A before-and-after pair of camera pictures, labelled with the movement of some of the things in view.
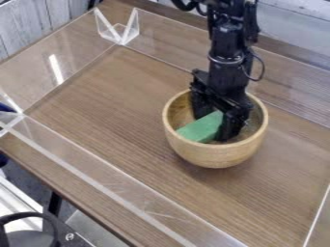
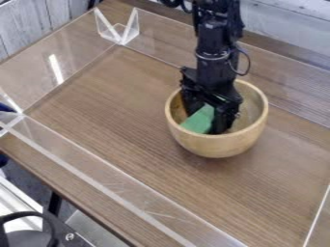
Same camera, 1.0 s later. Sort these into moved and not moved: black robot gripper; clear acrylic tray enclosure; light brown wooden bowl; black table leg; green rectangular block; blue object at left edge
Moved: light brown wooden bowl; black robot gripper; green rectangular block
Not moved: black table leg; clear acrylic tray enclosure; blue object at left edge
